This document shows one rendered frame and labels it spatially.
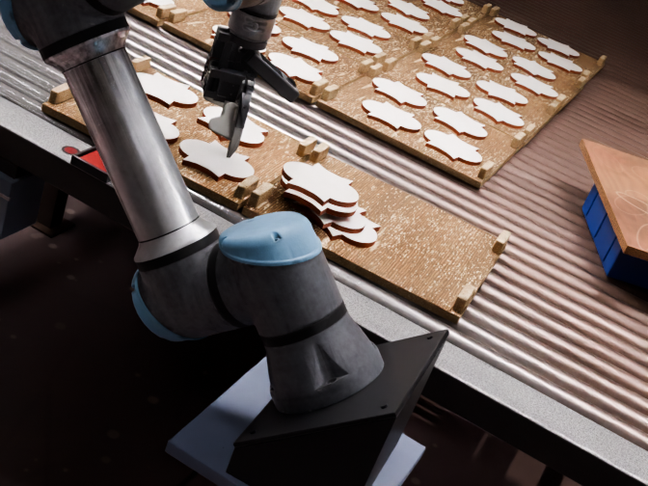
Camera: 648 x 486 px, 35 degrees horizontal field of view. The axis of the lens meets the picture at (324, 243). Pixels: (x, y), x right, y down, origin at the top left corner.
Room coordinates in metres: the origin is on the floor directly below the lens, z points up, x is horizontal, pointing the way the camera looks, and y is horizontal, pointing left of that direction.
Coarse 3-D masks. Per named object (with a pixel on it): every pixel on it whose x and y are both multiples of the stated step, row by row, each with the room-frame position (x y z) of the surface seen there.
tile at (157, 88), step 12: (156, 72) 1.94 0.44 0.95; (144, 84) 1.86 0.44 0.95; (156, 84) 1.89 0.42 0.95; (168, 84) 1.91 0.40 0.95; (180, 84) 1.93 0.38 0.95; (156, 96) 1.83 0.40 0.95; (168, 96) 1.85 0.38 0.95; (180, 96) 1.87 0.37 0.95; (192, 96) 1.89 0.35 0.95; (168, 108) 1.82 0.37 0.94
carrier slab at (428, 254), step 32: (320, 160) 1.85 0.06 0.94; (384, 192) 1.81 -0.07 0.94; (384, 224) 1.68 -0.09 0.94; (416, 224) 1.73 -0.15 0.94; (448, 224) 1.78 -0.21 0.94; (352, 256) 1.52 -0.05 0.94; (384, 256) 1.56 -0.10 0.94; (416, 256) 1.61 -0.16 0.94; (448, 256) 1.65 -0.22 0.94; (480, 256) 1.70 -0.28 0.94; (416, 288) 1.50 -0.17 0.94; (448, 288) 1.54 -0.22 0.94
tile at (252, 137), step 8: (208, 112) 1.85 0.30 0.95; (216, 112) 1.86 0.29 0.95; (200, 120) 1.81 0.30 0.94; (208, 120) 1.81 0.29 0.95; (248, 120) 1.88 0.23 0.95; (208, 128) 1.80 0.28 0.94; (248, 128) 1.84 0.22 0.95; (256, 128) 1.86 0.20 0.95; (248, 136) 1.81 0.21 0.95; (256, 136) 1.82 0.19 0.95; (240, 144) 1.78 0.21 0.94; (248, 144) 1.78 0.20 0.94; (256, 144) 1.79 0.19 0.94
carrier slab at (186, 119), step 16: (176, 80) 1.97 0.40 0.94; (48, 112) 1.65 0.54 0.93; (64, 112) 1.65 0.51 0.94; (160, 112) 1.79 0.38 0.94; (176, 112) 1.82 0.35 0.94; (192, 112) 1.85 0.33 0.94; (80, 128) 1.63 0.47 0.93; (192, 128) 1.78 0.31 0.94; (272, 128) 1.91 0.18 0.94; (176, 144) 1.69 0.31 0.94; (224, 144) 1.76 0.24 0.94; (272, 144) 1.84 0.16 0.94; (288, 144) 1.87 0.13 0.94; (176, 160) 1.63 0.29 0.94; (256, 160) 1.74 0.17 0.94; (272, 160) 1.77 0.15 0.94; (288, 160) 1.80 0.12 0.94; (304, 160) 1.84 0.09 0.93; (192, 176) 1.59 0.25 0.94; (208, 176) 1.61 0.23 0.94; (272, 176) 1.70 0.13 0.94; (208, 192) 1.57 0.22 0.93; (224, 192) 1.58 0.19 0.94
